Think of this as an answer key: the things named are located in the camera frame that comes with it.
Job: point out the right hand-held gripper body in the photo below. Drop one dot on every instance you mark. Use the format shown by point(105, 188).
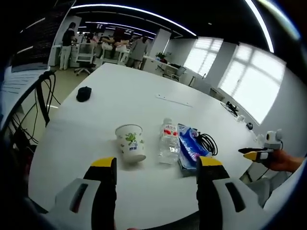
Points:
point(272, 141)

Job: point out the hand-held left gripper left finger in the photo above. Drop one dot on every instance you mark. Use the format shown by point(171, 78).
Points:
point(82, 191)

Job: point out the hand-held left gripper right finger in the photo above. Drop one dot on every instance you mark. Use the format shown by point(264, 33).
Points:
point(216, 189)

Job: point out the blue tissue packet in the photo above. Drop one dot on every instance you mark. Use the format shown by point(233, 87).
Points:
point(189, 146)

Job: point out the clear plastic water bottle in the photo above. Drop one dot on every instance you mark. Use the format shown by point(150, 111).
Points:
point(169, 143)

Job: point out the white paper cup green print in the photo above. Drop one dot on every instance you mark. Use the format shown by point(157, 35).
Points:
point(130, 143)

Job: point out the black computer mouse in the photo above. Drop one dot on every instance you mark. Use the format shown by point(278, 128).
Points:
point(84, 94)

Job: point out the person's right hand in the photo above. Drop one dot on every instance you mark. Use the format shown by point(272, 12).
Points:
point(283, 161)

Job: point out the small dark round object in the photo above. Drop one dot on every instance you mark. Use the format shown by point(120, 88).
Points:
point(250, 126)

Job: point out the black device on side desk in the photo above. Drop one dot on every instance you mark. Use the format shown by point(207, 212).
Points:
point(232, 107)

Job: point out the large bright window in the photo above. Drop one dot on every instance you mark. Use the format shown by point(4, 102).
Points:
point(254, 81)

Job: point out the narrow bright window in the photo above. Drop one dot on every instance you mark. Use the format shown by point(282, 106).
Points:
point(202, 56)

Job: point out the white table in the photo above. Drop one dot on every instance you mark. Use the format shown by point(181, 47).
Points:
point(134, 95)

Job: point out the potted green plant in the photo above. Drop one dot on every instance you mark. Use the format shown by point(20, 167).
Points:
point(160, 57)

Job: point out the white office chair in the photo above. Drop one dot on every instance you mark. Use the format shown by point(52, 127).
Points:
point(85, 57)

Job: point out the long ceiling light strip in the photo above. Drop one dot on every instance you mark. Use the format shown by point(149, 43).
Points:
point(134, 10)

